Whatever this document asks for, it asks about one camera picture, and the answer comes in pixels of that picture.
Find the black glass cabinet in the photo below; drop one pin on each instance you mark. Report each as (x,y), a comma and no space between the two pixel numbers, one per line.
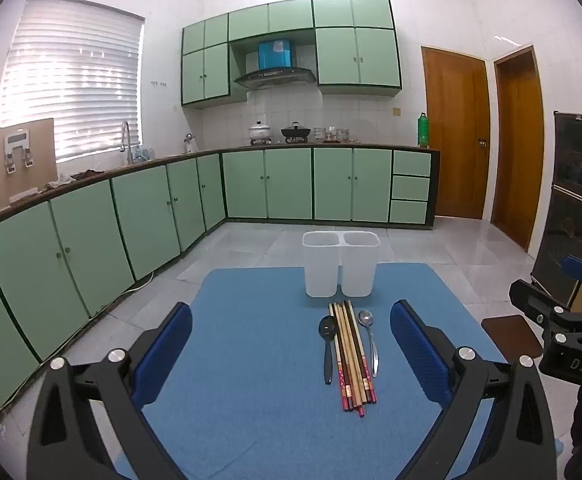
(566,210)

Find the silver metal spoon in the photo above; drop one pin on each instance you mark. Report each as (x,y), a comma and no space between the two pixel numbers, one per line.
(366,318)

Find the silver lidded pot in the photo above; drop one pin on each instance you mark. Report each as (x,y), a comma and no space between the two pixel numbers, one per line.
(260,131)

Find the black range hood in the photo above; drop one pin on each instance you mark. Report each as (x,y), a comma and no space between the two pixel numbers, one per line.
(275,77)

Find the green plastic bottle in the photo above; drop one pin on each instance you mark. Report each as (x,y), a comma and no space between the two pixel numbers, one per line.
(423,132)

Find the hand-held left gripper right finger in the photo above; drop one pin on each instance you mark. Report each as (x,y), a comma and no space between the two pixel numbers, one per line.
(416,350)

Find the black plastic spoon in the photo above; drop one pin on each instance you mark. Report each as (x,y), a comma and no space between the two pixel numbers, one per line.
(327,360)

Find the black wok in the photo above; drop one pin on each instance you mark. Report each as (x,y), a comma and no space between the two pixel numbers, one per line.
(296,133)

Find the glass jar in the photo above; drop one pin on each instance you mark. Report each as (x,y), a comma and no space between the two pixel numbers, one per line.
(319,134)
(342,134)

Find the chrome kitchen faucet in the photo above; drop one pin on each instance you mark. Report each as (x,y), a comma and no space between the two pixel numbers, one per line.
(126,135)

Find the white twin plastic utensil holder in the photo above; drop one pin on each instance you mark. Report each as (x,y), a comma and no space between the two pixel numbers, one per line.
(321,265)

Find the brown stool seat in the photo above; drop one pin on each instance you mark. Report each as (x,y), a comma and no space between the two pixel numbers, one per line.
(508,335)

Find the brown wooden door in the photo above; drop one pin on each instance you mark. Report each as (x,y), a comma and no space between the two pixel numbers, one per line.
(453,135)
(518,150)

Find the white window blind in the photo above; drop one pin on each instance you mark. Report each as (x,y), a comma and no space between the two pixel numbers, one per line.
(71,85)

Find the grey metal bracket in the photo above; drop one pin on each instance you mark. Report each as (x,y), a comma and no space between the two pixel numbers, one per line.
(17,152)

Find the small metal kettle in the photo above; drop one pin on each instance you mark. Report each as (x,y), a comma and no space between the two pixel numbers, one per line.
(189,144)

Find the bundle of mixed chopsticks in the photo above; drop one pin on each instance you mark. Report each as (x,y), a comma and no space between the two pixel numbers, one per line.
(351,360)

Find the blue table mat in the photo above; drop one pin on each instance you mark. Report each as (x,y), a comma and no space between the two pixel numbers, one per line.
(261,360)

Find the crumpled dark cloth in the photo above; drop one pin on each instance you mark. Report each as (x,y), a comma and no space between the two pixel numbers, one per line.
(78,176)

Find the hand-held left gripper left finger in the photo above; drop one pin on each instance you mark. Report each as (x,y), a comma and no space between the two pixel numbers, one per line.
(163,355)

